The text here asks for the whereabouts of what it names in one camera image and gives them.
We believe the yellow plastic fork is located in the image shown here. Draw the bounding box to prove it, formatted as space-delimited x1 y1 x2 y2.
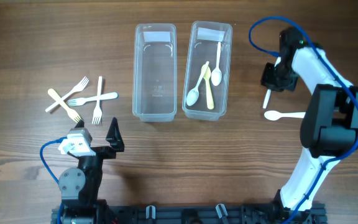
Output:
48 88 82 123

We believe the white plastic spoon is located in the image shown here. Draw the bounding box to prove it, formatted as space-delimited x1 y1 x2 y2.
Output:
262 89 272 109
264 110 306 121
211 42 222 86
186 61 209 106

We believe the clear right plastic container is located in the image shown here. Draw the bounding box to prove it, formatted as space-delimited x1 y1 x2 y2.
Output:
182 21 232 121

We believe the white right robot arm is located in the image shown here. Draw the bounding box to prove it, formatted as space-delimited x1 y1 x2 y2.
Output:
261 27 358 223

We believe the yellow plastic spoon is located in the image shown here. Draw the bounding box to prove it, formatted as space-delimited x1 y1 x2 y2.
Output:
203 65 214 110

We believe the white plastic fork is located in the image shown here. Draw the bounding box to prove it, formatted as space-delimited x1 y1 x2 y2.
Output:
92 76 103 125
45 77 90 112

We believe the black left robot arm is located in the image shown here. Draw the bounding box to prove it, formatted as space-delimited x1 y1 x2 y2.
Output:
51 118 124 223

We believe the light blue plastic fork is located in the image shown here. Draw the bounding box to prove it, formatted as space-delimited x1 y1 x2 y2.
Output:
67 92 118 106

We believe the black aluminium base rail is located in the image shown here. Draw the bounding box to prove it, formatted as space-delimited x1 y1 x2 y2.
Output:
61 203 328 224

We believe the clear plastic container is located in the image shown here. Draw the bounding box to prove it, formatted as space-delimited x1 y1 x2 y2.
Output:
182 21 232 121
132 23 177 122

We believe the clear left plastic container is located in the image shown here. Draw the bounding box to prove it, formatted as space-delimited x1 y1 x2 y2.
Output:
132 23 177 122

